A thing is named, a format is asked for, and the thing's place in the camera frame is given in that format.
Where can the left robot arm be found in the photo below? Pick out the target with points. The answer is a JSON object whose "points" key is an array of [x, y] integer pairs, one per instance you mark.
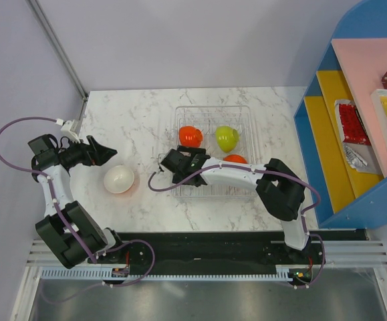
{"points": [[67, 228]]}

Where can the white cable duct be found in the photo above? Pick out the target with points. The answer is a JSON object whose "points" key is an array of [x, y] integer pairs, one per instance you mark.
{"points": [[119, 274]]}

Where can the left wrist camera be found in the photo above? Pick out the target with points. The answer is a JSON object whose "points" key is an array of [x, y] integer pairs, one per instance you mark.
{"points": [[70, 129]]}

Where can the white bowl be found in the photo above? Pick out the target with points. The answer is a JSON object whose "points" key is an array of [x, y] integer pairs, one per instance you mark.
{"points": [[119, 179]]}

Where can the silver foil packet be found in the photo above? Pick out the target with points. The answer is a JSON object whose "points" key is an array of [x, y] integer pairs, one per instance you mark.
{"points": [[361, 158]]}

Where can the red snack packet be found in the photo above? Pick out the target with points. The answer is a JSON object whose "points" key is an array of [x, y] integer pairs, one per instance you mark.
{"points": [[350, 126]]}

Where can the yellow shelf board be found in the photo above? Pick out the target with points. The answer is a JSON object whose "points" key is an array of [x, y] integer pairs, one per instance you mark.
{"points": [[344, 184]]}

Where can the lime green bowl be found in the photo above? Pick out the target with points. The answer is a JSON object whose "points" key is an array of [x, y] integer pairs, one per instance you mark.
{"points": [[227, 138]]}

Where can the orange bowl front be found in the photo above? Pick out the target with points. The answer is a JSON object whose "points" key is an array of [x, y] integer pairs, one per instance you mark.
{"points": [[235, 158]]}

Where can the blue shelf unit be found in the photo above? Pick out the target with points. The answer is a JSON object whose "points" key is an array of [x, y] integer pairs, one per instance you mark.
{"points": [[367, 19]]}

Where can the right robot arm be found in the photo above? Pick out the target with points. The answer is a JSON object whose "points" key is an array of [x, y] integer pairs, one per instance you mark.
{"points": [[280, 190]]}

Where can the orange bowl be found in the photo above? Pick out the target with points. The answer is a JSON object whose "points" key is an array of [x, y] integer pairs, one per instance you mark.
{"points": [[190, 136], [235, 158]]}

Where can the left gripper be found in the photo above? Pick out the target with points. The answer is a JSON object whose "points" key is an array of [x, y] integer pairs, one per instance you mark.
{"points": [[94, 154]]}

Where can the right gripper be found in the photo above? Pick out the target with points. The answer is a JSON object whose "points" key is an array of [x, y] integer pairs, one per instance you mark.
{"points": [[194, 151]]}

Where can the pink shelf board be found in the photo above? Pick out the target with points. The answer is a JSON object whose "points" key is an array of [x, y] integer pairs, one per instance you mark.
{"points": [[363, 62]]}

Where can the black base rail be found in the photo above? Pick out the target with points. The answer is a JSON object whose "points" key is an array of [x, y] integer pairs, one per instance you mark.
{"points": [[248, 251]]}

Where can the white wire dish rack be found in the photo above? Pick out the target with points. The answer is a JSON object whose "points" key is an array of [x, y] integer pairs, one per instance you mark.
{"points": [[207, 119]]}

